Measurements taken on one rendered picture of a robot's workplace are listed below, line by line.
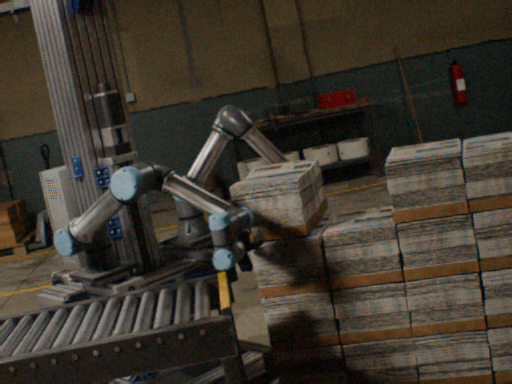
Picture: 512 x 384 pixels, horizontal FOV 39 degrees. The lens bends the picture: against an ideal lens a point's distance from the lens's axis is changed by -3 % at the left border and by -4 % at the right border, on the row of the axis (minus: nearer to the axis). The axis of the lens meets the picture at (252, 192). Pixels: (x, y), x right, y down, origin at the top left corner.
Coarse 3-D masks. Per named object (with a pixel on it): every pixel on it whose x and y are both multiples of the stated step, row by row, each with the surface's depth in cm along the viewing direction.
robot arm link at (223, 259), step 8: (216, 248) 261; (224, 248) 259; (232, 248) 261; (216, 256) 259; (224, 256) 258; (232, 256) 259; (240, 256) 266; (216, 264) 259; (224, 264) 259; (232, 264) 258
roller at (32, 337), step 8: (48, 312) 266; (40, 320) 256; (48, 320) 261; (32, 328) 248; (40, 328) 250; (32, 336) 240; (40, 336) 246; (24, 344) 232; (32, 344) 235; (16, 352) 225; (24, 352) 226
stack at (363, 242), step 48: (288, 240) 292; (336, 240) 287; (384, 240) 283; (432, 240) 277; (480, 240) 273; (384, 288) 286; (432, 288) 280; (480, 288) 283; (288, 336) 300; (432, 336) 285; (480, 336) 279
